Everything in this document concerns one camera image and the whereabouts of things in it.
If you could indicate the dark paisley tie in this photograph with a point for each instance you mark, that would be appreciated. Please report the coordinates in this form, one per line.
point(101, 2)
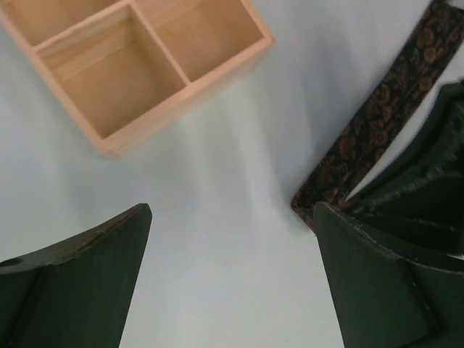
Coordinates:
point(425, 55)

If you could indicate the wooden compartment box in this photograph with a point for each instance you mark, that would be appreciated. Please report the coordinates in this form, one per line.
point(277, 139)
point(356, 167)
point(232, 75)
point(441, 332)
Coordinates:
point(125, 70)

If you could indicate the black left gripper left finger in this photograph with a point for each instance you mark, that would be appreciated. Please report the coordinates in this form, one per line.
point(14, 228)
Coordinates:
point(77, 292)

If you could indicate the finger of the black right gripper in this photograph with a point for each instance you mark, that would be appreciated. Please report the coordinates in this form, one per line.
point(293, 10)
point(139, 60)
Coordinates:
point(419, 196)

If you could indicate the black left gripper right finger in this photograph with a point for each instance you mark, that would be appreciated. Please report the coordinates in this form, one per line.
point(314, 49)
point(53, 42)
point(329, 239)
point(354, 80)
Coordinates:
point(388, 292)

